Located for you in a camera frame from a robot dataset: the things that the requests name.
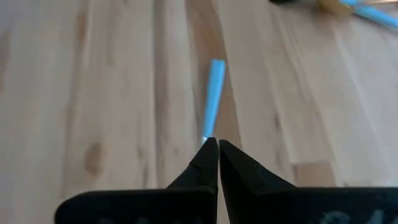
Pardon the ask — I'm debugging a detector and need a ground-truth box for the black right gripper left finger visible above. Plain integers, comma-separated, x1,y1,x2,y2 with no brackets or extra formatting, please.
55,136,220,224

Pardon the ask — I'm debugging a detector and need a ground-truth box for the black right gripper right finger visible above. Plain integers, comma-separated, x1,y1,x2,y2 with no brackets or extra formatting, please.
219,139,398,224

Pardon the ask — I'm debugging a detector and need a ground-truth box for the black spoon blue handle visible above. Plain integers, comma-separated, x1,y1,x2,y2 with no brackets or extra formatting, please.
338,0,398,30
201,58,226,144

